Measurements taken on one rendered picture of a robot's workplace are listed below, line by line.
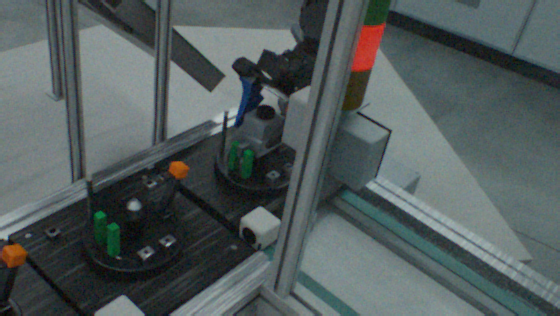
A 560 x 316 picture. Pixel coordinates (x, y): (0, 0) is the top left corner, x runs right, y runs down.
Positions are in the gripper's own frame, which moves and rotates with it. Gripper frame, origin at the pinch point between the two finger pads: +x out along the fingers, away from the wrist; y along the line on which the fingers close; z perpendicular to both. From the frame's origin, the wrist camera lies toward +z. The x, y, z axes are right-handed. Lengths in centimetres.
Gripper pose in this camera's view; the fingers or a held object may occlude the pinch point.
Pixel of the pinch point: (263, 119)
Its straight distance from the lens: 94.8
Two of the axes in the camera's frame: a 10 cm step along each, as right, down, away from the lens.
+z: -3.2, -3.1, -8.9
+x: -5.8, 8.1, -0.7
